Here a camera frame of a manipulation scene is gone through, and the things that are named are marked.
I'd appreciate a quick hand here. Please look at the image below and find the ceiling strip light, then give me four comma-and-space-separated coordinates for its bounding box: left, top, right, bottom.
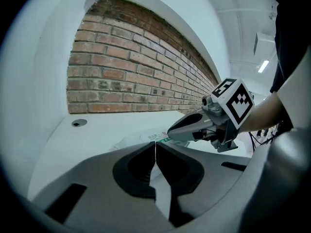
257, 60, 270, 74

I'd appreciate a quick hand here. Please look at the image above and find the person's right forearm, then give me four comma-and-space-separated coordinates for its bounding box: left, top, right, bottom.
239, 91, 294, 133

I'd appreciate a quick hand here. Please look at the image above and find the round table cable grommet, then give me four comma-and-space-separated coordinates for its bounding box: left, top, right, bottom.
71, 118, 88, 128

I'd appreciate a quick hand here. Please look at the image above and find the clear plastic packet with label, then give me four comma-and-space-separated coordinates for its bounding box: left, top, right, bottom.
113, 129, 190, 151

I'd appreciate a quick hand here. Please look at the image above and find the right hand-held gripper camera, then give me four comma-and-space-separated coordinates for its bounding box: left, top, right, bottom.
201, 96, 214, 110

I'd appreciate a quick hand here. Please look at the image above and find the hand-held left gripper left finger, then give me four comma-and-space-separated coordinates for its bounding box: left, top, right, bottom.
32, 141, 175, 233

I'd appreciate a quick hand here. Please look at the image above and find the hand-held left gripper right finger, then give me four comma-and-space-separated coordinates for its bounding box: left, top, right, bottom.
156, 141, 251, 228

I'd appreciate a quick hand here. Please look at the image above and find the person's right hand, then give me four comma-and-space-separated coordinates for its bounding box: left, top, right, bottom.
216, 125, 228, 144

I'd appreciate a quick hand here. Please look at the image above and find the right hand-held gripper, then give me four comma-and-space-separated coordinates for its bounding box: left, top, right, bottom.
168, 78, 256, 153

